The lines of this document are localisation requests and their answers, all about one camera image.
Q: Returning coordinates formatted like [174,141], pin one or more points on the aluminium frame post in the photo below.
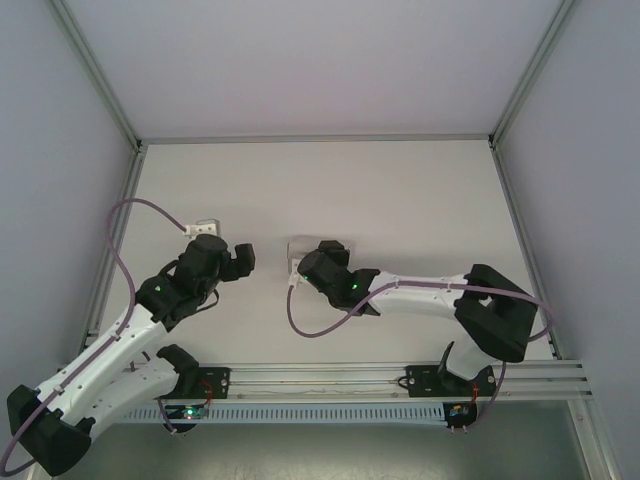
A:
[100,75]
[532,75]

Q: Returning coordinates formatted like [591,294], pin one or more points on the aluminium table rear rail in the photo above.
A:
[315,138]

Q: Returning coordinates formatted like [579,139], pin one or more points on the right small circuit board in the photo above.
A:
[457,411]

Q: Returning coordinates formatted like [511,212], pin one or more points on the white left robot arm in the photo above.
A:
[110,360]

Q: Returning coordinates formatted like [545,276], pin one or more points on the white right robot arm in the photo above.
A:
[430,295]

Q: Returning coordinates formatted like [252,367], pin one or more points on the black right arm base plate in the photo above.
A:
[425,382]

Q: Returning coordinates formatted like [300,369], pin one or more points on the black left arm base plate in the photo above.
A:
[217,382]

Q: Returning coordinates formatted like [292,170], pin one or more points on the aluminium table side rail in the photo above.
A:
[517,225]
[122,210]

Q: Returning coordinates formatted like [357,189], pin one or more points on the aluminium mounting rail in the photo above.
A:
[315,382]

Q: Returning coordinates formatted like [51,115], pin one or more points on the left circuit board green light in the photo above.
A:
[190,412]

